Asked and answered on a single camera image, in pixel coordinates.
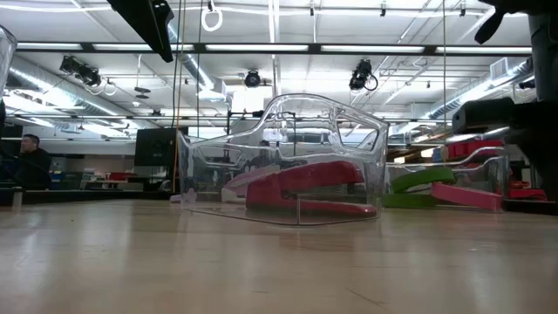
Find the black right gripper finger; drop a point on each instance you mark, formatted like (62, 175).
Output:
(484, 115)

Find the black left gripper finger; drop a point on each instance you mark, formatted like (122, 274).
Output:
(150, 22)

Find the pink tape roll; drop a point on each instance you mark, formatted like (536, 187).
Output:
(466, 196)

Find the purple staple remover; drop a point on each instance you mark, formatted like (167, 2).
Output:
(178, 199)

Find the red stapler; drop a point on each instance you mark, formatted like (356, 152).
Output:
(314, 176)

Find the pink stapler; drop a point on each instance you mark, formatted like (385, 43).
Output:
(237, 185)

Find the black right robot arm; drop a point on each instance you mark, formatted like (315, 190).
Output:
(545, 52)

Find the red storage bin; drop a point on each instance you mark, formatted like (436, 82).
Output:
(122, 175)
(523, 194)
(475, 148)

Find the clear plastic bin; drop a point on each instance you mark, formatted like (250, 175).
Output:
(322, 113)
(6, 56)
(505, 174)

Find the black panel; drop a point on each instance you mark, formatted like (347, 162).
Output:
(154, 146)

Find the person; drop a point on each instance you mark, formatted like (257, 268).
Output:
(37, 165)

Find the silver ventilation duct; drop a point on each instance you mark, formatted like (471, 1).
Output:
(196, 70)
(479, 89)
(43, 87)

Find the black ceiling camera cluster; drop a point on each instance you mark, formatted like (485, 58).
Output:
(83, 72)

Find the round black ceiling camera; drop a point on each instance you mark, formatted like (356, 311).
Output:
(252, 79)

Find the black aluminium frame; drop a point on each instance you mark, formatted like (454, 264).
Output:
(314, 48)

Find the grey metal post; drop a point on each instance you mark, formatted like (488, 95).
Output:
(17, 198)

